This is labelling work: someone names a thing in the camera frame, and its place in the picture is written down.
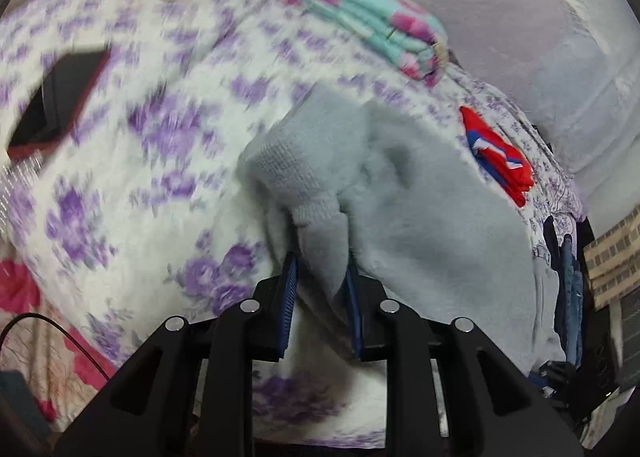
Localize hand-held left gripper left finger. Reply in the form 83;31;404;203
54;252;300;457

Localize black cable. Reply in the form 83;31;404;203
0;313;112;383

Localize grey fleece pants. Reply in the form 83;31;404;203
239;83;566;378

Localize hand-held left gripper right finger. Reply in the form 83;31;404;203
344;253;585;457

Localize tan woven basket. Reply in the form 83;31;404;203
582;204;640;310

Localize pink red floral sheet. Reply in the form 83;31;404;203
0;237;118;433

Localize purple floral white blanket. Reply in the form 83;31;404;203
0;0;586;450

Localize red blue white garment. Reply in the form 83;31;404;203
459;106;535;208

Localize folded teal pink floral cloth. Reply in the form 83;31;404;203
267;0;450;86

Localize blue jeans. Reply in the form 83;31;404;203
542;217;588;370

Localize black tablet with red case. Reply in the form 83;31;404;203
5;49;112;160

